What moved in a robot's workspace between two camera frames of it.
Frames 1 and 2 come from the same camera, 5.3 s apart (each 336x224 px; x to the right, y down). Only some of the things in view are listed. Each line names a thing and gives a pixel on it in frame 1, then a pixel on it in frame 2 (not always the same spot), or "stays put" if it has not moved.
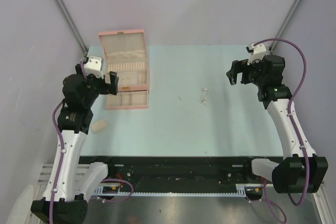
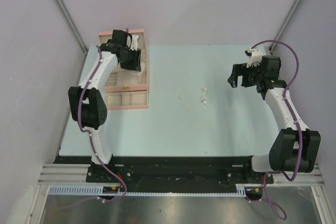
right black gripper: (237, 67) stays put
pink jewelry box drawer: (127, 100) stays put
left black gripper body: (97, 85) → (131, 60)
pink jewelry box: (126, 54) stays put
